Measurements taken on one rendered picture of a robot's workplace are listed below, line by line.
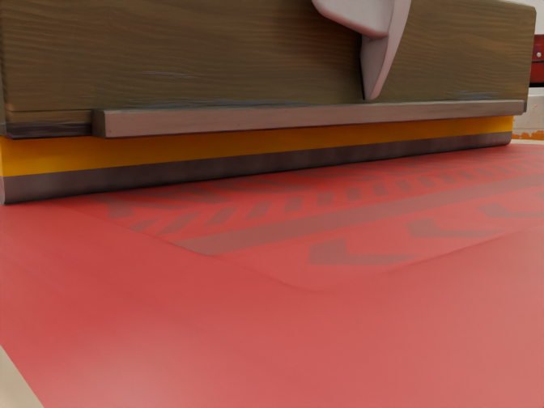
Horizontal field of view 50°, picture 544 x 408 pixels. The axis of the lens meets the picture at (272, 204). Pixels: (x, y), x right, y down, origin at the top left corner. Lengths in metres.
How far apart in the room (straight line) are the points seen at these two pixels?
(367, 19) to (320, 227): 0.15
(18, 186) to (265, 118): 0.10
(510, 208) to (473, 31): 0.21
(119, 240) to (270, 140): 0.14
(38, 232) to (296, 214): 0.08
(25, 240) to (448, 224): 0.11
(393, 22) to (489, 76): 0.13
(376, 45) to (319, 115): 0.05
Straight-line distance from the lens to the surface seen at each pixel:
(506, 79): 0.43
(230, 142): 0.27
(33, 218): 0.20
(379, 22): 0.29
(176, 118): 0.23
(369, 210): 0.19
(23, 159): 0.23
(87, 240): 0.16
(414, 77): 0.35
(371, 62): 0.30
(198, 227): 0.16
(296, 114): 0.26
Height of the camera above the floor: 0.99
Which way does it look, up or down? 10 degrees down
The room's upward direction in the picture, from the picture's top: 1 degrees counter-clockwise
